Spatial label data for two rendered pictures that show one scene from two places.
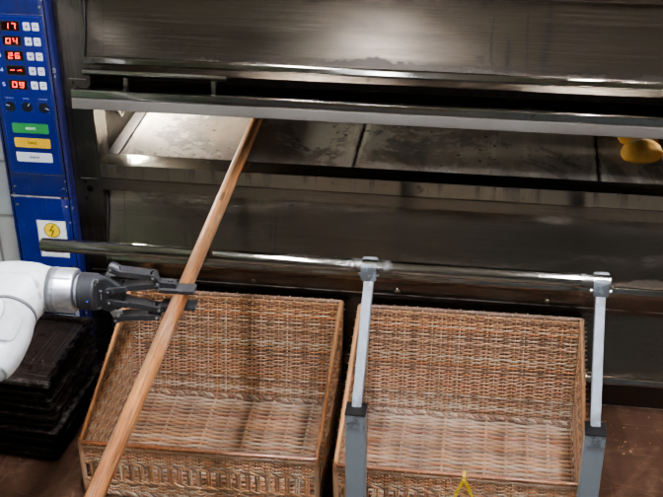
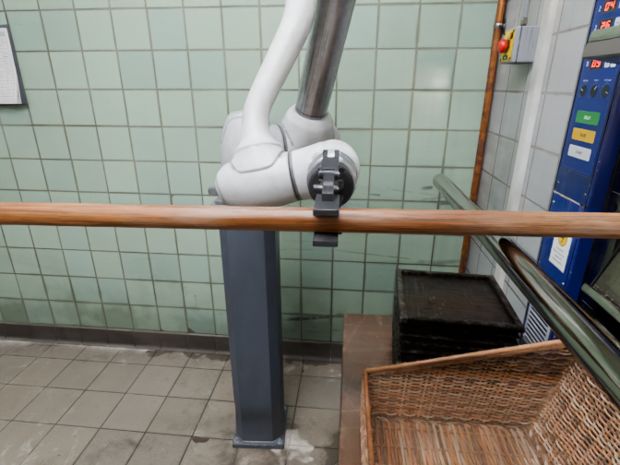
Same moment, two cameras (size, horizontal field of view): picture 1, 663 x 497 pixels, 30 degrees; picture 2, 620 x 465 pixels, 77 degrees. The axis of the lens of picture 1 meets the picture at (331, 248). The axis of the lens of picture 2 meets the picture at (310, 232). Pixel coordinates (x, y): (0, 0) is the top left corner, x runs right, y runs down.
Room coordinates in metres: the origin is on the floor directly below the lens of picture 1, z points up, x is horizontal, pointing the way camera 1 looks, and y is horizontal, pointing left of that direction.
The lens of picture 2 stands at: (2.03, -0.16, 1.35)
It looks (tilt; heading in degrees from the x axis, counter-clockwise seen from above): 21 degrees down; 87
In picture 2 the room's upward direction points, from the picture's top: straight up
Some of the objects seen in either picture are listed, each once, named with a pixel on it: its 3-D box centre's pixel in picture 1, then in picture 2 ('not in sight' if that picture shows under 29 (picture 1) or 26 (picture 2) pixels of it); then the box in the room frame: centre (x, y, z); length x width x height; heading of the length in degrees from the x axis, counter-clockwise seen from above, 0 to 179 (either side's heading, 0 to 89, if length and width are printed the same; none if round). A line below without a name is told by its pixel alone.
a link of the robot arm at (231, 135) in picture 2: not in sight; (248, 145); (1.90, 1.11, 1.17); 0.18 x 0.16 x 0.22; 21
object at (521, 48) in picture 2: not in sight; (518, 45); (2.74, 1.16, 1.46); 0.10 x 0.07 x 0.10; 81
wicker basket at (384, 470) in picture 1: (463, 413); not in sight; (2.29, -0.30, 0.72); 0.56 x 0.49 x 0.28; 82
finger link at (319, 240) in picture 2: (179, 305); (326, 233); (2.07, 0.30, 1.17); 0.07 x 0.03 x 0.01; 82
